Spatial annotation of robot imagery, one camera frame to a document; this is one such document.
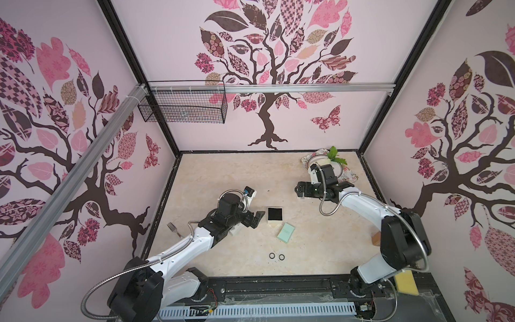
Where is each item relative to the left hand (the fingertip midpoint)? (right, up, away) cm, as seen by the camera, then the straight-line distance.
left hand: (255, 211), depth 83 cm
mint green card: (+14, -10, +3) cm, 17 cm away
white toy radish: (+44, +27, +31) cm, 60 cm away
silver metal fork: (-37, -9, +6) cm, 39 cm away
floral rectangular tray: (+51, +14, +27) cm, 59 cm away
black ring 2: (+11, -20, -2) cm, 23 cm away
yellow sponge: (+58, -26, -9) cm, 64 cm away
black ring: (+6, -18, -1) cm, 19 cm away
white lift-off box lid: (-8, -9, +3) cm, 12 cm away
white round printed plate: (+38, +23, +28) cm, 52 cm away
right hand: (+22, +9, +8) cm, 26 cm away
